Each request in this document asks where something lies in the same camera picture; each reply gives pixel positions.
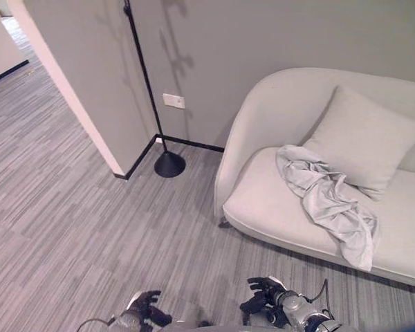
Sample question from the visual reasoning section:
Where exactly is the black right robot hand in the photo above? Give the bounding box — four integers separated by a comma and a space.
239, 277, 286, 321

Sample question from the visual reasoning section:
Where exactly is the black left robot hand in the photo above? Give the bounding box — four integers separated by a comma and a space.
127, 290, 173, 328

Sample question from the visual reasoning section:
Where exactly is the light grey sofa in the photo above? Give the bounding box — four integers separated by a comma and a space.
213, 67, 415, 290

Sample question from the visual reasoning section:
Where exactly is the black clothes rack stand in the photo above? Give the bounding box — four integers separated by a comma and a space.
122, 0, 187, 178

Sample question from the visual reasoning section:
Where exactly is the silver robot torso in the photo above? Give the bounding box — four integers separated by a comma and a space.
165, 323, 353, 332

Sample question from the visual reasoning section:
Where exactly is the light grey garment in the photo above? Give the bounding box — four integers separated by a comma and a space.
275, 144, 380, 272

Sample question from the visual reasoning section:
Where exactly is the light grey cushion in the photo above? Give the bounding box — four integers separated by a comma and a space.
302, 84, 415, 201

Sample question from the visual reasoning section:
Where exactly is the white wall socket plate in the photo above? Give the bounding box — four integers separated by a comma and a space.
163, 93, 186, 110

